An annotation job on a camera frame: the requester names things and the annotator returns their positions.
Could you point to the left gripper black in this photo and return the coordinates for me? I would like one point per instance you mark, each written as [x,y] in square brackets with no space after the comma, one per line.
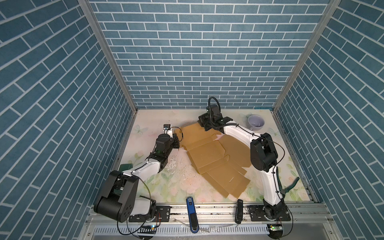
[174,140]

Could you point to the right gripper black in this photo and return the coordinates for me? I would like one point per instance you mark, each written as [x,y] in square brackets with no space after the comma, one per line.
[201,119]

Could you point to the cardboard box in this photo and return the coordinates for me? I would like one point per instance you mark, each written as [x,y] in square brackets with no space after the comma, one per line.
[203,147]

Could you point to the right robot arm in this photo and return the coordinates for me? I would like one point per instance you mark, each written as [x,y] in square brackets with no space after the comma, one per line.
[263,157]

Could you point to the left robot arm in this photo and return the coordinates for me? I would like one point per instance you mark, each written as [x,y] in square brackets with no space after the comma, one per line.
[118,199]

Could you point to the lavender ceramic cup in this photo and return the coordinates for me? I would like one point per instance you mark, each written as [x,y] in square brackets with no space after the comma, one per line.
[255,123]

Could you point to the dark green flat object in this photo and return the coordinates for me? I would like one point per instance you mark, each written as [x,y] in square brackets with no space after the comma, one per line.
[125,167]

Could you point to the blue black handheld tool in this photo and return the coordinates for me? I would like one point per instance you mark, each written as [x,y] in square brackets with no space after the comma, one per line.
[193,220]

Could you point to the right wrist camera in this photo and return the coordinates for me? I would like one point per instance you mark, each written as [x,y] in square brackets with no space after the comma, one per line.
[214,109]

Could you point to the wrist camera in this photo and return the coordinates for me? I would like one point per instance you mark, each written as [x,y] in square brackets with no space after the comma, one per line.
[214,109]
[168,130]

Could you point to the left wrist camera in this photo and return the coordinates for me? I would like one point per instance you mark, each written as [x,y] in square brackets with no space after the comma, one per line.
[168,130]

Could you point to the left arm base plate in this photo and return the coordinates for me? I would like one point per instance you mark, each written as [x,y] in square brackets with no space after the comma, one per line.
[160,213]

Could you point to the aluminium front rail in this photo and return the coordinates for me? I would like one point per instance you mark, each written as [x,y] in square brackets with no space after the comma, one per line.
[224,213]

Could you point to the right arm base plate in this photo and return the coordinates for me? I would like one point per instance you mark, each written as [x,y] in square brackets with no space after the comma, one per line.
[261,213]

